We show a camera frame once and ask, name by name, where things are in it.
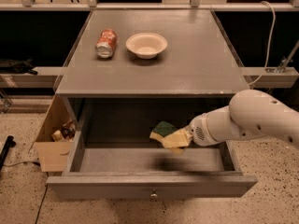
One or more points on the cardboard box on floor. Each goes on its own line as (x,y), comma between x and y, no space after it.
(52,147)

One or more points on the white paper bowl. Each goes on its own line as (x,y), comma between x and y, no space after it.
(146,45)

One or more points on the metal drawer knob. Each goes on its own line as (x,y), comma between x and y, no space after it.
(154,195)

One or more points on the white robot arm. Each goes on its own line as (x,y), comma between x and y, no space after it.
(249,115)

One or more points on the orange soda can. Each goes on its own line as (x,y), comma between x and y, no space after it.
(106,44)

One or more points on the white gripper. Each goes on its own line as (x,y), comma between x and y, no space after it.
(196,131)

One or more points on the grey open top drawer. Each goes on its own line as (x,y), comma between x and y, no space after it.
(99,170)

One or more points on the black object on shelf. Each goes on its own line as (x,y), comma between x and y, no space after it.
(9,66)

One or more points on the black pole on floor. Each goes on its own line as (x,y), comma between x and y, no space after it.
(7,146)

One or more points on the grey cabinet with top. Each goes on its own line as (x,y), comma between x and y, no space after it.
(196,63)

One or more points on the items inside cardboard box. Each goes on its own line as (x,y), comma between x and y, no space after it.
(65,133)

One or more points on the green and yellow sponge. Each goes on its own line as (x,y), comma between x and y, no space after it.
(162,130)

